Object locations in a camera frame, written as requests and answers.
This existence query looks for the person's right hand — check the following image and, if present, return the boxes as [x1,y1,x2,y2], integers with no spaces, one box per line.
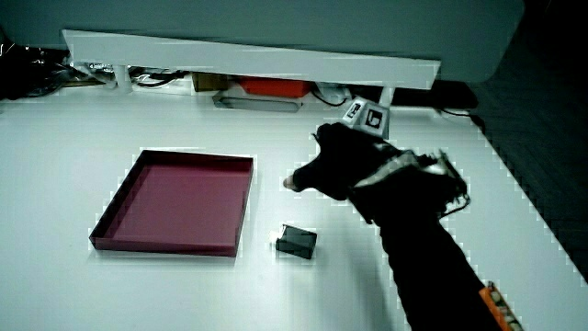
[282,97,471,225]

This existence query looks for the black charger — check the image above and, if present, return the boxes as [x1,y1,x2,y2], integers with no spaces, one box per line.
[275,223,319,260]

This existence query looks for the person's right forearm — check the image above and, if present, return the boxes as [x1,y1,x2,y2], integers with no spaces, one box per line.
[369,204,506,331]

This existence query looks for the white desk shelf riser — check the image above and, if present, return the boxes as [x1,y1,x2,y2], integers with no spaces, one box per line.
[61,29,442,107]

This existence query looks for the grey desk partition panel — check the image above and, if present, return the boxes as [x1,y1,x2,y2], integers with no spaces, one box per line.
[0,0,526,85]

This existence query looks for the white desk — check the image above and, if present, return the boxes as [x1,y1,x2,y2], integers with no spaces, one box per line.
[0,85,588,331]

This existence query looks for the white power adapter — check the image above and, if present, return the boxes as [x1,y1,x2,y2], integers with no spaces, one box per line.
[316,82,353,105]

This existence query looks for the orange box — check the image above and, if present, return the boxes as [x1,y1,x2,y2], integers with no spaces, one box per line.
[238,76,312,99]

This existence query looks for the grey flat device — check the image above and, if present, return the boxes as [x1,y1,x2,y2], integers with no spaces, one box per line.
[211,94,303,114]

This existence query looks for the brown cardboard box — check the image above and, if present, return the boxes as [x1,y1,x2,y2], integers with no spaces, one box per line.
[191,72,230,93]

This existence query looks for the maroon shallow tray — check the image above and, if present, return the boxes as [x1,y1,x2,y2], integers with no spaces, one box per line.
[88,149,255,258]

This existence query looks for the black bag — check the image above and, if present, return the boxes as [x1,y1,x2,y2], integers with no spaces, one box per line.
[0,27,74,101]

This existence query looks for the black cable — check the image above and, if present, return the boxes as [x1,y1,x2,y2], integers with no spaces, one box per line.
[311,90,348,108]
[130,68,190,89]

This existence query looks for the black box with cable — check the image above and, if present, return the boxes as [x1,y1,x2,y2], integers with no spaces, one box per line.
[392,80,486,132]

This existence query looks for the orange patterned strap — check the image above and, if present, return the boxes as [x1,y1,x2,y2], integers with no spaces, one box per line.
[478,281,525,331]

